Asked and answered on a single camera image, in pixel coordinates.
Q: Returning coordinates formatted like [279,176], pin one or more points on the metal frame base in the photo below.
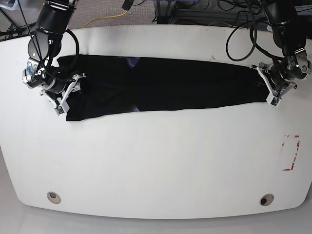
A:
[167,14]

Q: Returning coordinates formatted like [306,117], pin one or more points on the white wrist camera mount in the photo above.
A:
[270,85]
[59,101]

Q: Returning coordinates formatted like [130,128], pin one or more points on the black tripod stand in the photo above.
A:
[14,31]

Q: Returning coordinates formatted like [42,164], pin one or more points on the left table cable grommet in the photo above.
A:
[53,197]

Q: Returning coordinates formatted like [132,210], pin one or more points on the white power strip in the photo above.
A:
[269,28]

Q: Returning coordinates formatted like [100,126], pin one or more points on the black T-shirt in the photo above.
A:
[116,85]

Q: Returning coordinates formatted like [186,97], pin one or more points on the right table cable grommet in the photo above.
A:
[266,200]

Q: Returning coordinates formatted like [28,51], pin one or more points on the table cable grommet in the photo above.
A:
[266,200]
[53,197]

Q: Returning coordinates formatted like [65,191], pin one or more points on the black silver gripper image-left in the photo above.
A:
[50,78]

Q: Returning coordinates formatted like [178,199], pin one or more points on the red tape rectangle marking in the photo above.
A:
[289,151]

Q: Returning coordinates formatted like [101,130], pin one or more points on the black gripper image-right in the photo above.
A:
[287,69]

